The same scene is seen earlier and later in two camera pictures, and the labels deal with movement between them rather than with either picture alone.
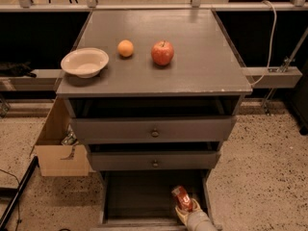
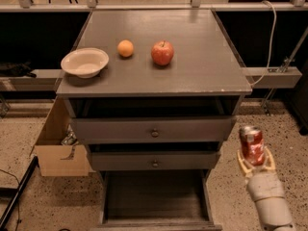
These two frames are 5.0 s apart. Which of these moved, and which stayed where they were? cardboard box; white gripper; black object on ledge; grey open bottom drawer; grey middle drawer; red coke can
Moved: white gripper; red coke can
Stayed: black object on ledge; grey open bottom drawer; cardboard box; grey middle drawer
